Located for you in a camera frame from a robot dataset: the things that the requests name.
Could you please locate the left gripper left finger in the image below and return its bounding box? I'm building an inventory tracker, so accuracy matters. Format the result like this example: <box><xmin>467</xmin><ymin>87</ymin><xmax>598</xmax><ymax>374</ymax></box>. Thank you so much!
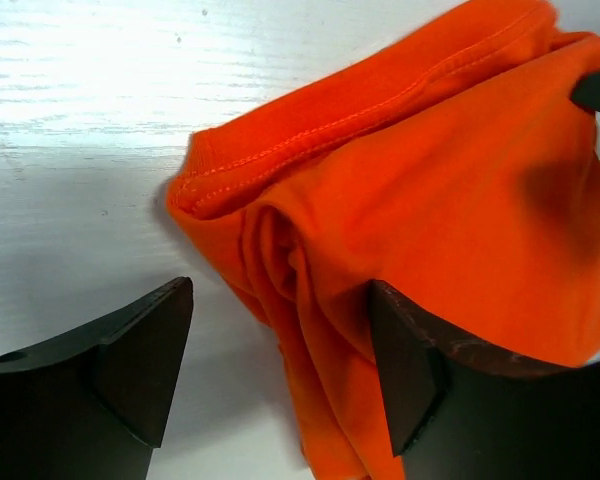
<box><xmin>0</xmin><ymin>277</ymin><xmax>194</xmax><ymax>479</ymax></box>

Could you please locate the orange t-shirt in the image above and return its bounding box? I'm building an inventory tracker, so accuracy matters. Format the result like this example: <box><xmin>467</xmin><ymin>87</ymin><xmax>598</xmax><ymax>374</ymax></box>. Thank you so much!
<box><xmin>167</xmin><ymin>1</ymin><xmax>600</xmax><ymax>479</ymax></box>

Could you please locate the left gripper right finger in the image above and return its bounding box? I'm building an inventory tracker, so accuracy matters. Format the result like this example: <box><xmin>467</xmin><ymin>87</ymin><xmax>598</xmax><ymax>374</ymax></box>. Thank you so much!
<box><xmin>368</xmin><ymin>280</ymin><xmax>600</xmax><ymax>479</ymax></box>

